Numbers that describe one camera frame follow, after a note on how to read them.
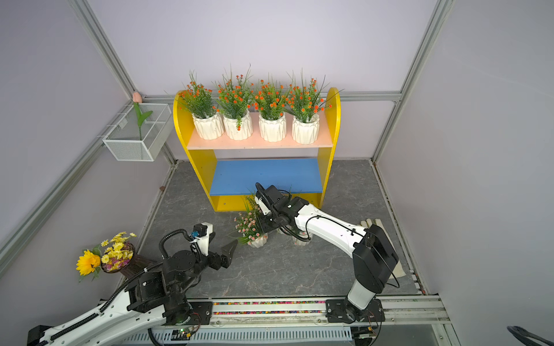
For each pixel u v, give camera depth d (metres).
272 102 0.58
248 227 0.73
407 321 0.74
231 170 0.97
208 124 0.67
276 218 0.61
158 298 0.52
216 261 0.62
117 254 0.63
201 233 0.59
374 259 0.43
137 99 0.89
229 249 0.68
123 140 0.76
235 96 0.60
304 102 0.59
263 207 0.74
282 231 0.70
